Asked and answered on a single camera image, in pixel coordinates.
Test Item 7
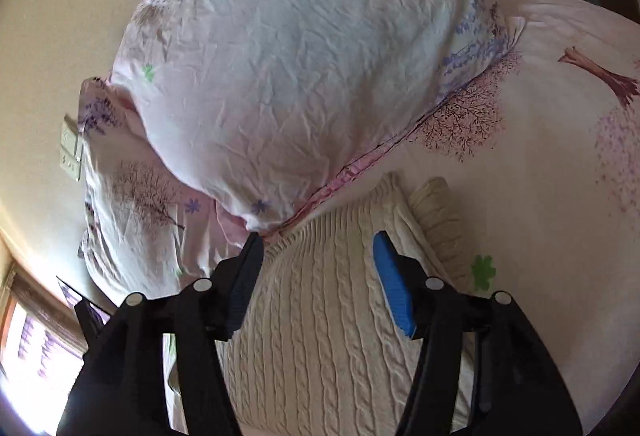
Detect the beige cable-knit sweater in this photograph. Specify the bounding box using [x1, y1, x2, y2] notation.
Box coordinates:
[218, 174, 471, 435]

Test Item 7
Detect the left pink floral pillow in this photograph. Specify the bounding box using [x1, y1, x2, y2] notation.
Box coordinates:
[78, 78, 248, 304]

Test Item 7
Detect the pink floral pillow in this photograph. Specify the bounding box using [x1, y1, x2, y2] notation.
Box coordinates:
[110, 0, 521, 232]
[78, 78, 248, 304]

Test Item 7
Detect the pink floral bed sheet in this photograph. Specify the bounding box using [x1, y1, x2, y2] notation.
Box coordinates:
[312, 0, 639, 433]

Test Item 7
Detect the right pink floral pillow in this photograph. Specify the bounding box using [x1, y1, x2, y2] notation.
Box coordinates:
[110, 0, 521, 232]

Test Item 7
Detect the white wall socket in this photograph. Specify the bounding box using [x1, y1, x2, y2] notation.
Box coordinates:
[58, 148, 81, 182]

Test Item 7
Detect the white wall switch plate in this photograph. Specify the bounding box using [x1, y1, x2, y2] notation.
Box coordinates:
[60, 115, 82, 162]

